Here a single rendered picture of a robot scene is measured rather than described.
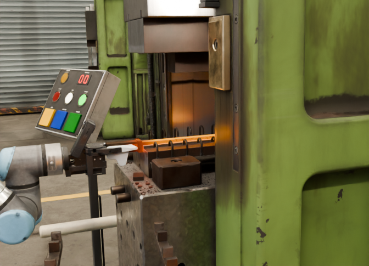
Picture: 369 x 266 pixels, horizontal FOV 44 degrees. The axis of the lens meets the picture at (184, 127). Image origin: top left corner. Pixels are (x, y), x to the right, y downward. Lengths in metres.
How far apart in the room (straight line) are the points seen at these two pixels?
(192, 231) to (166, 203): 0.11
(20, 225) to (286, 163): 0.65
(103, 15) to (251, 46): 5.36
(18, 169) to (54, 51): 8.11
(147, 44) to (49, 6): 8.14
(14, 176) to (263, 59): 0.74
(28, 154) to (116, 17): 5.15
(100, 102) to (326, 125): 0.96
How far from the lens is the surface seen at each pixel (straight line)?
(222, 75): 1.07
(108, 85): 1.77
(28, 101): 9.39
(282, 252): 1.08
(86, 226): 1.80
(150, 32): 1.28
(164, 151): 1.32
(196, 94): 1.61
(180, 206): 1.22
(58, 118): 1.86
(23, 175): 1.31
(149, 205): 1.19
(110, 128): 6.38
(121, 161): 1.34
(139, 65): 6.23
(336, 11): 1.12
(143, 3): 1.26
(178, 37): 1.30
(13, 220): 1.19
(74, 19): 9.41
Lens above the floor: 1.30
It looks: 11 degrees down
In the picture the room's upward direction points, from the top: 1 degrees counter-clockwise
